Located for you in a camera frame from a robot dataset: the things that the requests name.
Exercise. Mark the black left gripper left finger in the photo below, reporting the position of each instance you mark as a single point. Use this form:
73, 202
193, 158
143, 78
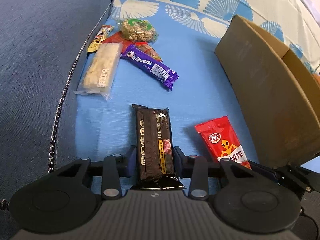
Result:
111, 169

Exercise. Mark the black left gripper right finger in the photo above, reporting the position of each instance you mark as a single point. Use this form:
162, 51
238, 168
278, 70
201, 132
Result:
198, 169

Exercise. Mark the dark brown chocolate bar wrapper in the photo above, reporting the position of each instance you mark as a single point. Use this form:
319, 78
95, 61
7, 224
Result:
155, 160

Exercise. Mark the clear rice cracker bar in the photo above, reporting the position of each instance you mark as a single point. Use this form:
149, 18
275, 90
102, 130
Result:
99, 76

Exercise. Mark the yellow cartoon snack stick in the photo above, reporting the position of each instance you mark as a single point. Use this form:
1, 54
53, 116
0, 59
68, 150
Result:
101, 35

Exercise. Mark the red spicy snack packet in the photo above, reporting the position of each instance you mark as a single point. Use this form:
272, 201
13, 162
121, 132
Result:
222, 141

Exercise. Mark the purple Alpenliebe candy bar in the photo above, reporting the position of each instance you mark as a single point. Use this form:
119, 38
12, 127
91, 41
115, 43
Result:
151, 66

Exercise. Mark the brown cardboard box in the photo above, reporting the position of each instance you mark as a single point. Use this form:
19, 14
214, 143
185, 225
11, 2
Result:
278, 96

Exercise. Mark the red nut snack packet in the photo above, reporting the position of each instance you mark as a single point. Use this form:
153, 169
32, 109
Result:
147, 49

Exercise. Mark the flat red sachet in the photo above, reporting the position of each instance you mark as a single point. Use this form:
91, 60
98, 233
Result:
118, 38

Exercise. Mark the round peanut brittle packet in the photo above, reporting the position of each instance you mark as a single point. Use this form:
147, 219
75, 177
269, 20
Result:
136, 30

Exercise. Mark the blue fan pattern cloth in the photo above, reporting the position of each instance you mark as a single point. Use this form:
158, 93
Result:
188, 32

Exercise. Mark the blue denim cushion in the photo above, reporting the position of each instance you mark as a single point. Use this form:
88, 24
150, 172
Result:
43, 49

